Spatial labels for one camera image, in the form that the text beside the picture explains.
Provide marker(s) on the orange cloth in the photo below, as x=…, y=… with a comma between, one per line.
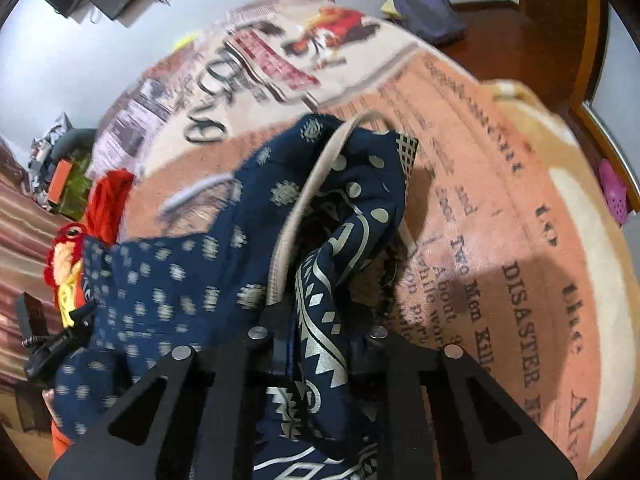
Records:
x=60, y=442

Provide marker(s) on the red garment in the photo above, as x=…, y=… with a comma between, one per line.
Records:
x=110, y=205

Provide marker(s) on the pile of clutter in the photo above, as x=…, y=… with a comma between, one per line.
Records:
x=47, y=142

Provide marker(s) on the striped brown curtain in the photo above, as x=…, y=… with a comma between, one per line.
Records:
x=20, y=240

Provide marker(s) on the grey pillow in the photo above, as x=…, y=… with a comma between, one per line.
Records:
x=75, y=140

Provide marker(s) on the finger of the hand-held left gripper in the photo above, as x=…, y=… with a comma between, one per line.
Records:
x=62, y=345

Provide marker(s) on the pink slipper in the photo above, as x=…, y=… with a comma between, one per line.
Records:
x=614, y=190

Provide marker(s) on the yellow cloth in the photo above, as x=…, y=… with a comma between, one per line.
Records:
x=390, y=6

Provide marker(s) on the navy patterned hoodie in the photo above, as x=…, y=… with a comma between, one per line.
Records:
x=175, y=270

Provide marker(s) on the yellow fuzzy thing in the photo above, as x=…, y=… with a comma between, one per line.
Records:
x=184, y=41

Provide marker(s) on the brown wooden door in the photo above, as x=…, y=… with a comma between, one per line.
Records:
x=555, y=20

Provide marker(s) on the beige blanket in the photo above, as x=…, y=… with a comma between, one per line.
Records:
x=575, y=195

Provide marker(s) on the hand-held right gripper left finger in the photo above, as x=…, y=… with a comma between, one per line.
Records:
x=260, y=355

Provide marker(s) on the red plush toy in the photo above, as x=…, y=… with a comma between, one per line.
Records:
x=62, y=260

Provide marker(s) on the grey blue backpack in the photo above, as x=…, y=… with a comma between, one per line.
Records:
x=430, y=5

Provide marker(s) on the printed newspaper bed sheet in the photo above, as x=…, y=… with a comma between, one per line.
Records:
x=500, y=210

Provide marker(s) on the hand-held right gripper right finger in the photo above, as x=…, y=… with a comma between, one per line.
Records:
x=381, y=355

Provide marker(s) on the orange box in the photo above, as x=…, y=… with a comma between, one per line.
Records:
x=60, y=182

